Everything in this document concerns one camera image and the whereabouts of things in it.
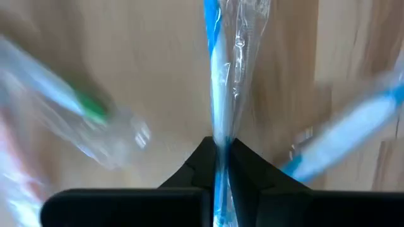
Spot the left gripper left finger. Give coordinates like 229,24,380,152
40,136,217,227

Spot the blue toothbrush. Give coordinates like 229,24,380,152
201,0,272,227
279,71,404,185

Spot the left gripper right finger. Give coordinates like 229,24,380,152
229,137,404,227

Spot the green wrapped toothbrush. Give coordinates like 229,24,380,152
0,33,152,171

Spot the orange toothbrush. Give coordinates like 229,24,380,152
0,107,45,227

